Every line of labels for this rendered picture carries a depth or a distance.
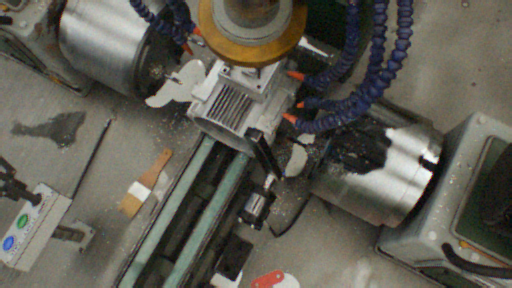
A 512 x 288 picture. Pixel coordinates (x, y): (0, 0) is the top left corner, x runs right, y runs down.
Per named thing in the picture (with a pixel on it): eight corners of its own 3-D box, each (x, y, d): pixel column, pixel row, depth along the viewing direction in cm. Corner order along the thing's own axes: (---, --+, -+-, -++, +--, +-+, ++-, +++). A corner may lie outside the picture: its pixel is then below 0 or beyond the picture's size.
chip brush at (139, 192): (162, 145, 129) (162, 144, 128) (177, 155, 128) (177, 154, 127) (116, 209, 124) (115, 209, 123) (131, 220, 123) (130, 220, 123)
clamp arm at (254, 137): (272, 166, 107) (249, 122, 84) (284, 171, 106) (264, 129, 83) (265, 180, 106) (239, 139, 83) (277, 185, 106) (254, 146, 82)
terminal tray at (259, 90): (245, 39, 106) (244, 24, 99) (288, 60, 105) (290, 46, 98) (218, 85, 104) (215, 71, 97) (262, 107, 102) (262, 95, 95)
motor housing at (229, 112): (232, 60, 122) (227, 23, 103) (300, 94, 119) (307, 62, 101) (192, 128, 117) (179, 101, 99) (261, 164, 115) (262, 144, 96)
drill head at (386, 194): (316, 92, 120) (330, 47, 96) (469, 168, 115) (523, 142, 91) (269, 180, 114) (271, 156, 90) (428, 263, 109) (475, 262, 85)
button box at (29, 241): (57, 189, 105) (38, 179, 101) (74, 199, 101) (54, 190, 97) (13, 259, 101) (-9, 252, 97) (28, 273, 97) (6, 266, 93)
